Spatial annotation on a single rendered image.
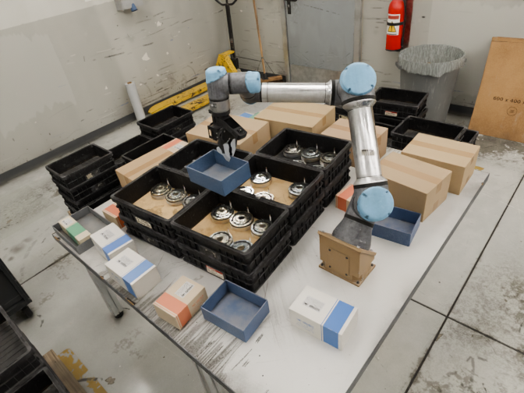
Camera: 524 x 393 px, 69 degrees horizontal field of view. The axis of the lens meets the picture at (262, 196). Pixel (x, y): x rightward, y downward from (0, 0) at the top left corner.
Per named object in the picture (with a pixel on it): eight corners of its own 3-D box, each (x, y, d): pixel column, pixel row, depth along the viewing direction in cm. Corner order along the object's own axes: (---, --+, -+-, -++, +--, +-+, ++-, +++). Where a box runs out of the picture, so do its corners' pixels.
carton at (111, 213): (132, 204, 208) (127, 193, 204) (145, 211, 202) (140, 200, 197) (107, 221, 199) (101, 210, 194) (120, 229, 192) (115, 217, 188)
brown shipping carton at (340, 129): (386, 153, 220) (387, 128, 211) (368, 171, 207) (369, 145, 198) (340, 141, 237) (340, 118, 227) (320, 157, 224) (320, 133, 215)
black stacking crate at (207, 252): (292, 231, 160) (289, 210, 153) (250, 278, 142) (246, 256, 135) (220, 204, 180) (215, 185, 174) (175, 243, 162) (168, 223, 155)
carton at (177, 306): (186, 287, 156) (182, 274, 152) (208, 299, 150) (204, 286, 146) (157, 316, 147) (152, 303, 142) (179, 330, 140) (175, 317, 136)
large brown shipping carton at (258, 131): (272, 150, 238) (268, 121, 226) (244, 175, 219) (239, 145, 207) (222, 139, 257) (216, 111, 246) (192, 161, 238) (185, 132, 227)
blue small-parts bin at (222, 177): (251, 176, 150) (249, 161, 146) (224, 196, 142) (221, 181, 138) (216, 163, 162) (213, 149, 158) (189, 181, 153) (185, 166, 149)
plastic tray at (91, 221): (116, 231, 191) (113, 224, 188) (79, 255, 180) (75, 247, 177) (90, 212, 207) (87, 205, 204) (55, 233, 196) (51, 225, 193)
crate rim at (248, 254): (291, 213, 154) (290, 208, 153) (246, 260, 136) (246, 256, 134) (216, 188, 175) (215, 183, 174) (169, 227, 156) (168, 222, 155)
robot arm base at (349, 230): (373, 251, 148) (383, 228, 148) (361, 249, 136) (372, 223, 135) (339, 236, 157) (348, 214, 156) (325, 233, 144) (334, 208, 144)
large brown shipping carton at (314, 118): (335, 135, 244) (334, 106, 232) (313, 157, 225) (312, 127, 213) (281, 125, 264) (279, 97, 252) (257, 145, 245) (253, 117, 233)
